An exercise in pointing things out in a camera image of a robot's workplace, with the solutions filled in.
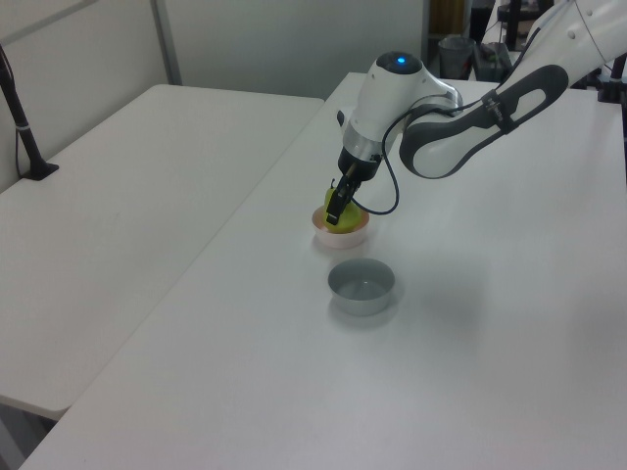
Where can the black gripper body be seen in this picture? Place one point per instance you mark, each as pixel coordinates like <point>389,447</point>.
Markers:
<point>357,166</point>

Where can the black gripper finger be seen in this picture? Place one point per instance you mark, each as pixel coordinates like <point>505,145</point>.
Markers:
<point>337,203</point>
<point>355,190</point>

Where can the green pear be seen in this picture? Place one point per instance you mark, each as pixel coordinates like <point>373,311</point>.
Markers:
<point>350,220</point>

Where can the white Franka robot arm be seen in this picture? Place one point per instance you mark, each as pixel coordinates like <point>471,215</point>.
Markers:
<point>392,98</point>

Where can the pink bowl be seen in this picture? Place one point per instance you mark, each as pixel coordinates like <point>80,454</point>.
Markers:
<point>343,241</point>

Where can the grey bowl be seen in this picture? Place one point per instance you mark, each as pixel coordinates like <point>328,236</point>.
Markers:
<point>361,298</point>

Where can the bin with plastic liner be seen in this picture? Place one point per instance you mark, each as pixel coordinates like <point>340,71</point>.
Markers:
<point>456,54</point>

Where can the white side table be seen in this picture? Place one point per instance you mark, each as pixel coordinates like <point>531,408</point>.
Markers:
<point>122,220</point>

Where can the black stand with foot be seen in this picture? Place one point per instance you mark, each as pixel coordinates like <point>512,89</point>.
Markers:
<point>610,90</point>

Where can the black pole with clamp base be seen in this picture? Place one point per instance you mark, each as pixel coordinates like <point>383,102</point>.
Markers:
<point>24,137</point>

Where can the black background post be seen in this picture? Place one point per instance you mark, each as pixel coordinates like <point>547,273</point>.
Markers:
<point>513,24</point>

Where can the grey metal partition post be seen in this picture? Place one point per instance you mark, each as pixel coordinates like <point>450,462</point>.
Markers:
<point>166,44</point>

